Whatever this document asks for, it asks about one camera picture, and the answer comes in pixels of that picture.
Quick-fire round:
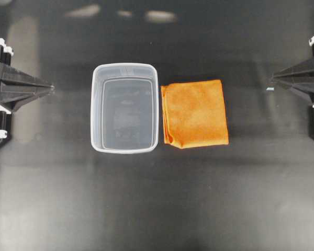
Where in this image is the orange towel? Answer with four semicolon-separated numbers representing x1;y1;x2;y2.
161;79;229;149

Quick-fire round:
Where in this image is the clear plastic container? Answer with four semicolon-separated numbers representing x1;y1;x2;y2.
91;63;159;154

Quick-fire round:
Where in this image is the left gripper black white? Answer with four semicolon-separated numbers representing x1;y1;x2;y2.
0;38;54;148

